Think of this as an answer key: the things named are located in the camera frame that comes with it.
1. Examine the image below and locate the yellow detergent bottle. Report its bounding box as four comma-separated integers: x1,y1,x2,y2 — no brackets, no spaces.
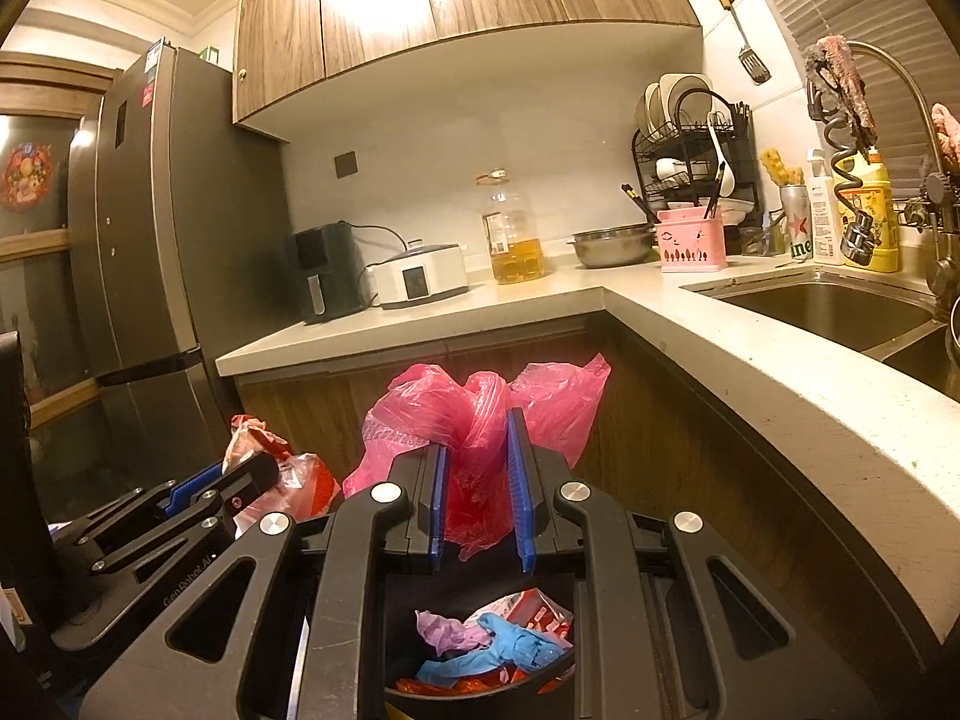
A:
832,156,902,275

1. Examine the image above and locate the white pump bottle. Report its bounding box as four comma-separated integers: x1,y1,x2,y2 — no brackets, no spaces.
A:
805,149,848,266

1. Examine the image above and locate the white electric cooker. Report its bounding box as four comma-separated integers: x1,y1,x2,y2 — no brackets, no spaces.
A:
367,239,470,311

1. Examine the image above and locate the hanging slotted spatula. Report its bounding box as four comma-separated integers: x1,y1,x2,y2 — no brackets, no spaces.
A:
710,0,773,86

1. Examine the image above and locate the pink plastic bag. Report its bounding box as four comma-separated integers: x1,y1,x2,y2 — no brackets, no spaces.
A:
341,352,613,563

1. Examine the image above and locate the wooden upper cabinet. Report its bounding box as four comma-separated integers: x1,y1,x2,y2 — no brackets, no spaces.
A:
232,0,704,141

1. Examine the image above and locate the black dish rack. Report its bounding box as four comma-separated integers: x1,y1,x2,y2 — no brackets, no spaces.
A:
631,73,764,242

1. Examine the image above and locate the red translucent plastic bag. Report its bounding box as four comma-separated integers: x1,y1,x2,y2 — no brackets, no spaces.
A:
222,413,343,524

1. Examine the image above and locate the kitchen counter with wooden cabinets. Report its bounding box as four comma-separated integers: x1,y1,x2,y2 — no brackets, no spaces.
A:
215,255,960,647

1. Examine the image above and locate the black air fryer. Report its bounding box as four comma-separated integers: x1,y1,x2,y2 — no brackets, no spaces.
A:
283,220,369,326

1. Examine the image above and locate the pinkish grey rag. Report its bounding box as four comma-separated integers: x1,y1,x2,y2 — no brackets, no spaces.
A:
803,33,879,145

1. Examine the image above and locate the white ladle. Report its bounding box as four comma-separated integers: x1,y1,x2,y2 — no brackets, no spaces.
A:
703,118,730,205

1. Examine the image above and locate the pink utensil holder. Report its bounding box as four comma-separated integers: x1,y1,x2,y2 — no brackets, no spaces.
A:
654,209,729,273

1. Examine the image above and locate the black trash bin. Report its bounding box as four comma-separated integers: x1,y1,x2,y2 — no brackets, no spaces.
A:
381,572,580,720

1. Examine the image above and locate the lilac plastic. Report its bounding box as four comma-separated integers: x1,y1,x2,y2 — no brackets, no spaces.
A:
414,609,490,659

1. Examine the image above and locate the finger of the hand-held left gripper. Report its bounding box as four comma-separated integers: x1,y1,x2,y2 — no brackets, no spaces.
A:
88,452,280,580
51,463,227,546

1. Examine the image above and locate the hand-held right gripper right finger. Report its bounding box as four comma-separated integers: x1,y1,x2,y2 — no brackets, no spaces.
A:
506,407,878,720

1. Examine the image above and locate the cooking oil bottle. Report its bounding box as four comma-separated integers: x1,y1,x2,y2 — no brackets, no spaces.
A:
473,168,549,287

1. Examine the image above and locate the metal bowl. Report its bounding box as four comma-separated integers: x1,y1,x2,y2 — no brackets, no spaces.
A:
565,224,662,270

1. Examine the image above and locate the metal spring faucet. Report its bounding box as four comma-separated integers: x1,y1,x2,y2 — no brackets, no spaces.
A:
806,37,960,302

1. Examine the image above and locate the wooden framed glass door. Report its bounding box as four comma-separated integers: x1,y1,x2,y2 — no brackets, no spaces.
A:
0,51,104,541

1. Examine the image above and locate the blue rubber glove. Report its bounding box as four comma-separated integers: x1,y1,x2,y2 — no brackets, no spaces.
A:
415,612,576,685

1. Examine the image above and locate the white plate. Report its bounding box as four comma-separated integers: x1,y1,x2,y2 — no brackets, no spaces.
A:
658,73,714,119

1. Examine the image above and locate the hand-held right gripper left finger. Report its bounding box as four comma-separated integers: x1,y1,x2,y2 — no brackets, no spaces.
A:
79,445,452,720

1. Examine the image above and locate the steel sink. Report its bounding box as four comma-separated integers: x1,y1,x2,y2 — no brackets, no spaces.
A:
707,276,960,400

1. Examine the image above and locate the pink cloth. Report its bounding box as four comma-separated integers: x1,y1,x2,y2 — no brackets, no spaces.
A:
929,100,960,171

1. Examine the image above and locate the yellow sponge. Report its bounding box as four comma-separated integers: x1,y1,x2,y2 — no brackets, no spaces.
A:
760,148,804,188

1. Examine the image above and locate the round floral door decoration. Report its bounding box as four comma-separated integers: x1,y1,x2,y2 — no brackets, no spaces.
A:
0,141,55,209

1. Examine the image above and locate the clear plastic wrapper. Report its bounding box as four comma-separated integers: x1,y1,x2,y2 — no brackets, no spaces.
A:
465,588,576,640

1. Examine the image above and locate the grey refrigerator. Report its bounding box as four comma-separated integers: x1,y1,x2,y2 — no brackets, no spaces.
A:
66,45,295,482

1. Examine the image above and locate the green beer can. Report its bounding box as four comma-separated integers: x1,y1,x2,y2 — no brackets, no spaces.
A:
779,183,816,263

